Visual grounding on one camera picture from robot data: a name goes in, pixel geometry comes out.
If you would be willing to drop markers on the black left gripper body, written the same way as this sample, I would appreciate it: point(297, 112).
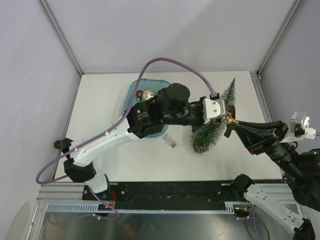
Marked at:
point(193, 118)

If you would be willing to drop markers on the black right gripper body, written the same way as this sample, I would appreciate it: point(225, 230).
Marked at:
point(280, 153)

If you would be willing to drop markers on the small green christmas tree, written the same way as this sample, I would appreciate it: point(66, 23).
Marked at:
point(203, 140)

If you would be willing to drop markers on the brown ribbon bow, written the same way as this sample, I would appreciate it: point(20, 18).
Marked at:
point(228, 119)

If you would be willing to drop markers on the clear battery box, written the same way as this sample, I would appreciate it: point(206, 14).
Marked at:
point(170, 141)

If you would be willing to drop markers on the dark brown bauble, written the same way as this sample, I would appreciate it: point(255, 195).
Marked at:
point(58, 144)
point(139, 94)

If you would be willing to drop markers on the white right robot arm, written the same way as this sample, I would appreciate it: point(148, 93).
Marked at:
point(301, 173)

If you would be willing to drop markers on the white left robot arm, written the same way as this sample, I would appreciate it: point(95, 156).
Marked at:
point(170, 106)

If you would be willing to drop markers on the silver ribbed bauble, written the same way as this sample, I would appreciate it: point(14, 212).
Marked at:
point(147, 94)

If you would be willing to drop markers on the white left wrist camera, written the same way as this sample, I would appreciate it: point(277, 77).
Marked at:
point(213, 109)

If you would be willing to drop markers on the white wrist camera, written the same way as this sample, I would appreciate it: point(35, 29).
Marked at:
point(213, 109)
point(299, 128)

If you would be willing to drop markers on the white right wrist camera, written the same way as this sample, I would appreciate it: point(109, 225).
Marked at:
point(299, 128)

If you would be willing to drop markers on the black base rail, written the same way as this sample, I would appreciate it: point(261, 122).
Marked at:
point(173, 194)

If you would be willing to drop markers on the grey slotted cable duct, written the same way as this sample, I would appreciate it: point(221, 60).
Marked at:
point(99, 208)

